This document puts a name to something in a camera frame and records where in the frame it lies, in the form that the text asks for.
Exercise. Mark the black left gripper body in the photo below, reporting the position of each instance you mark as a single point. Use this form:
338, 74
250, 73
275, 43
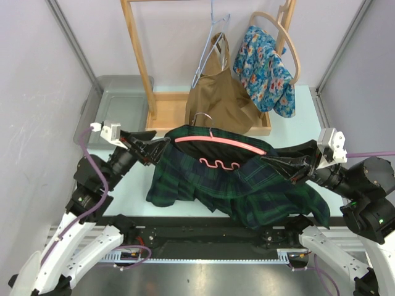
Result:
135, 147

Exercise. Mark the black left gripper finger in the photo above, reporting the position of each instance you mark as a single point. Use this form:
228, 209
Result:
151, 151
137, 138

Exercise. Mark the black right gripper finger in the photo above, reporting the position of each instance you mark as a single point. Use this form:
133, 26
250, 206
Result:
307, 149
294, 169

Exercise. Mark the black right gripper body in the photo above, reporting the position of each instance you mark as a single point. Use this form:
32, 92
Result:
313, 164

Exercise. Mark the green plaid garment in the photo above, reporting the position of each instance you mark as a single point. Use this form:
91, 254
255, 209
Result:
255, 195

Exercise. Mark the pink plastic hanger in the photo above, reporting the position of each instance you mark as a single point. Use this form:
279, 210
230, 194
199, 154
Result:
207, 147

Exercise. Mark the tan brown skirt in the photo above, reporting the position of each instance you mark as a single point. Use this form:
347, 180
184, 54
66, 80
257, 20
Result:
220, 101

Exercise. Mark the light blue wire hanger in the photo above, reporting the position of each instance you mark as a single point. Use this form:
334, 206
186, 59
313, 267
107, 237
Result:
209, 47

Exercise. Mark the blue floral garment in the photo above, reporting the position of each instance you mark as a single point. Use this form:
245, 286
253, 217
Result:
263, 74

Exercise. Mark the beige wooden hanger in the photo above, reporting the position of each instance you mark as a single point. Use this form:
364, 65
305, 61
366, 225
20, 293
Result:
282, 23

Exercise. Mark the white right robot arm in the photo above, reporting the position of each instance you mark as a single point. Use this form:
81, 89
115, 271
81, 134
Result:
369, 214

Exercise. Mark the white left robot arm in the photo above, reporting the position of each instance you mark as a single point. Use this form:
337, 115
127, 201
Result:
58, 268

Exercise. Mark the grey plastic bin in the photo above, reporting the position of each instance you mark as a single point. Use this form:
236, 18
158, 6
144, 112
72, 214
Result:
123, 101

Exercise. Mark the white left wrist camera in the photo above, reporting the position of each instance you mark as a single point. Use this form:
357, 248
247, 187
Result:
109, 131

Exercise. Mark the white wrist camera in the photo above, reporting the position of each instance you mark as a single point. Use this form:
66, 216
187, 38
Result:
331, 145
109, 131

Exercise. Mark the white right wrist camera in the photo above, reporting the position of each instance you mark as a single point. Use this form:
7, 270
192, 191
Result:
331, 145

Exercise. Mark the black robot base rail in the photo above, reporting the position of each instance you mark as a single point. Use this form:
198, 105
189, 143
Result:
209, 240

